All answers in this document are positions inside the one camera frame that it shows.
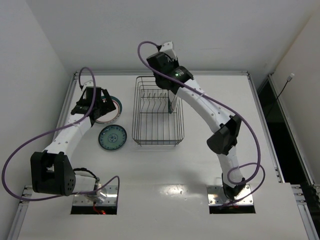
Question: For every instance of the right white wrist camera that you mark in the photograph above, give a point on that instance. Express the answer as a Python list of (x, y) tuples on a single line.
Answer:
[(168, 49)]

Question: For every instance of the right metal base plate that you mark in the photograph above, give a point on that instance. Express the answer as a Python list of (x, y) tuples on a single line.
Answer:
[(216, 196)]

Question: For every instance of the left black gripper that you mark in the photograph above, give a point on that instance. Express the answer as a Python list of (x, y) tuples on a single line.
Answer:
[(104, 105)]

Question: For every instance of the blue floral green plate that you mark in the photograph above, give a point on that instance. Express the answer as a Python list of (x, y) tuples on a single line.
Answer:
[(112, 137)]

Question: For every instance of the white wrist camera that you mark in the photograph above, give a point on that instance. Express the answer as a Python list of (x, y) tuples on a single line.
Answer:
[(89, 83), (168, 49)]

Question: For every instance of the metal base plate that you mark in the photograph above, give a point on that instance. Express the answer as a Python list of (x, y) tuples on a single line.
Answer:
[(216, 196), (107, 197)]

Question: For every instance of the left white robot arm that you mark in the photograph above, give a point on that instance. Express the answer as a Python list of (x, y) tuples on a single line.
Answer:
[(51, 170)]

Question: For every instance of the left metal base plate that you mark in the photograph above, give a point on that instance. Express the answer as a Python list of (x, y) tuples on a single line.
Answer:
[(107, 197)]

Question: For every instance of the black cable white plug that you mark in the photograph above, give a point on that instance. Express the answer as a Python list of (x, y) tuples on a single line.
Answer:
[(288, 79)]

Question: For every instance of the grey wire dish rack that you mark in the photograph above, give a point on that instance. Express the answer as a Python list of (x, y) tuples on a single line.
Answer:
[(152, 124)]

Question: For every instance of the green red rimmed plate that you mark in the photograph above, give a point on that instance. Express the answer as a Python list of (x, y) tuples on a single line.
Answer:
[(112, 116), (172, 101)]

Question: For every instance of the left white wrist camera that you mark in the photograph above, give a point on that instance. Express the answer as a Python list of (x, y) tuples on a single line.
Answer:
[(89, 83)]

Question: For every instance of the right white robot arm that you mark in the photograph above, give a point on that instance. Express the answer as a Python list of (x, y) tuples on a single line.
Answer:
[(224, 126)]

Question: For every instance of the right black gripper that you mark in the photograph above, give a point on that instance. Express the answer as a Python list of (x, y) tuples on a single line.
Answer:
[(171, 104)]

